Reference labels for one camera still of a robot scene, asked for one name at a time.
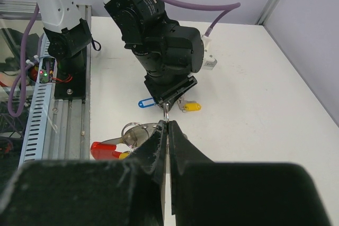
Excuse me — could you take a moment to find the yellow tag key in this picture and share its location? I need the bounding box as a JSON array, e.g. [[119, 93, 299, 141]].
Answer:
[[118, 151, 130, 160], [177, 98, 202, 112]]

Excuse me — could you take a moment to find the blue tag key upper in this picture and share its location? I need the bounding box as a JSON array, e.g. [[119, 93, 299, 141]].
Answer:
[[138, 98, 156, 109]]

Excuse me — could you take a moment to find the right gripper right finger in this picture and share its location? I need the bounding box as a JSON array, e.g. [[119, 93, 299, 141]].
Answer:
[[168, 121, 331, 225]]

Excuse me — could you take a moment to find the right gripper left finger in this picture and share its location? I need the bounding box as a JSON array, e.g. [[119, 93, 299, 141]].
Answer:
[[1, 121, 166, 225]]

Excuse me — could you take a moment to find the aluminium front rail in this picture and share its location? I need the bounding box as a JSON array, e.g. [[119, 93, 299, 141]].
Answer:
[[0, 1, 92, 162]]

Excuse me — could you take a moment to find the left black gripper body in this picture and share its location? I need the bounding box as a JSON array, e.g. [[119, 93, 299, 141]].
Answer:
[[144, 75, 198, 111]]

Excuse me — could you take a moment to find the red handled metal keyring holder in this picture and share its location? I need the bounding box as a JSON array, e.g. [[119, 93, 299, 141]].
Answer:
[[90, 122, 157, 160]]

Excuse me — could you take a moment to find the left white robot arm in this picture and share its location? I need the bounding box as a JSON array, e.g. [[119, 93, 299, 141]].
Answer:
[[37, 0, 204, 108]]

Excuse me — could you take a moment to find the slotted cable duct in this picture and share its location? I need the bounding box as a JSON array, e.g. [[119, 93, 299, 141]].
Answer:
[[19, 36, 56, 166]]

